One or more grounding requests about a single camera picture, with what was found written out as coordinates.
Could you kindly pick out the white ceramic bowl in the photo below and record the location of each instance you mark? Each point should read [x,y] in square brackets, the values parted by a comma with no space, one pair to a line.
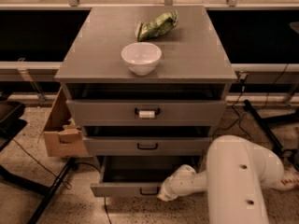
[141,57]

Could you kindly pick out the white tape on handle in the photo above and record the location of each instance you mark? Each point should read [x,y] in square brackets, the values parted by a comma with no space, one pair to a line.
[146,114]

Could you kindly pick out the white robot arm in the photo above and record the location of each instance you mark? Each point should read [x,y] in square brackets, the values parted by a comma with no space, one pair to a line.
[236,172]

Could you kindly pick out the brown cardboard box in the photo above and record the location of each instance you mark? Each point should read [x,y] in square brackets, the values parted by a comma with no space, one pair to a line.
[62,138]

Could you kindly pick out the black stand leg right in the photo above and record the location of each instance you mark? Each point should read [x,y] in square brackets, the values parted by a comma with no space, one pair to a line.
[266,124]

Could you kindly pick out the grey drawer cabinet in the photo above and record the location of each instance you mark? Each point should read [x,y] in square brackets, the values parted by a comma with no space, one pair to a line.
[194,66]

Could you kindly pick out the grey middle drawer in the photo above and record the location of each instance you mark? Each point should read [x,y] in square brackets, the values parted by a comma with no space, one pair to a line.
[146,146]

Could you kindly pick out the black stand base left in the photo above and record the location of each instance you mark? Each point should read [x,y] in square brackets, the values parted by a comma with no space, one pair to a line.
[10,125]

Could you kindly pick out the white red sneaker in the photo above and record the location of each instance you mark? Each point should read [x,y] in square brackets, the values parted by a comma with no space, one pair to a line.
[289,181]

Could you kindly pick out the grey drawer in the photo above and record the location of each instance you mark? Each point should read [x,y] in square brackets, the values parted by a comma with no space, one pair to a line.
[137,176]
[146,146]
[125,112]

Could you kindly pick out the grey bottom drawer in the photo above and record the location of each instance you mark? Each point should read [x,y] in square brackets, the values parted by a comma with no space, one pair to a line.
[137,176]

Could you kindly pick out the grey top drawer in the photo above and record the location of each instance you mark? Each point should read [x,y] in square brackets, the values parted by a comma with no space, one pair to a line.
[125,112]

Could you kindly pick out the green snack bag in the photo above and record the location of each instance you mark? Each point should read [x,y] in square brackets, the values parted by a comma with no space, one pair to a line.
[160,26]

